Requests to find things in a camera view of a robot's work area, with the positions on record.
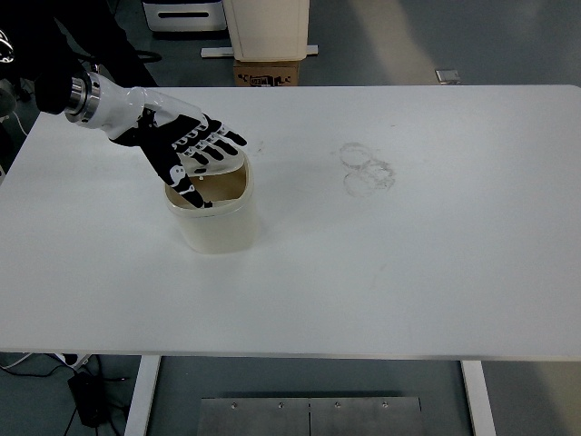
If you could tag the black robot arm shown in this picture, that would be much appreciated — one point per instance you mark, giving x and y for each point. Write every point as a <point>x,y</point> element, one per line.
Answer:
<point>54,77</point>

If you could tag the black power adapter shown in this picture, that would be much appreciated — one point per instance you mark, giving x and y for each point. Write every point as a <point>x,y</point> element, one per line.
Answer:
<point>88,399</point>

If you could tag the white table leg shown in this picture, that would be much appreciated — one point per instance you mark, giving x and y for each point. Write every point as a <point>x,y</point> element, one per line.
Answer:
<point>141,395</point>
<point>479,399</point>

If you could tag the grey metal plate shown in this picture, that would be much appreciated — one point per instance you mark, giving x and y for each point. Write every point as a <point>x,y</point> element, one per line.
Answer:
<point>308,418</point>

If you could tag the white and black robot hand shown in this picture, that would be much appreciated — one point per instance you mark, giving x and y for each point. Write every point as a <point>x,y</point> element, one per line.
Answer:
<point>154,122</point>

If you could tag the large cream bin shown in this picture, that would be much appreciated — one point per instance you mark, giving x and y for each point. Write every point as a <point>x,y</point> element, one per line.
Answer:
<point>268,27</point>

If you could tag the white appliance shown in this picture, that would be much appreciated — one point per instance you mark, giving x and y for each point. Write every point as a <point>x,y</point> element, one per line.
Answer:
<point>186,16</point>

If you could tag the brown cardboard box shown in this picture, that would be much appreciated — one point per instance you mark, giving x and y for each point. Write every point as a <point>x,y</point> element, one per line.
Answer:
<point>265,72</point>

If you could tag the cream trash bin body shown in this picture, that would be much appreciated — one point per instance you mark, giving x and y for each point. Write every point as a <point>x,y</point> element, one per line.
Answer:
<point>218,227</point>

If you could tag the white floor bar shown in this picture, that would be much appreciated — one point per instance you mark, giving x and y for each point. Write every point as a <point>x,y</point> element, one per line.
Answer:
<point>215,52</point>

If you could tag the white power strip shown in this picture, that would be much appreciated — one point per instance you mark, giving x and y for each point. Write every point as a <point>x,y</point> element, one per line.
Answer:
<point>75,359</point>

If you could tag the grey floor socket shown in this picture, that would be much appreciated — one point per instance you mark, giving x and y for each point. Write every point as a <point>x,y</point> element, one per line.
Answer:
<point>448,76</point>

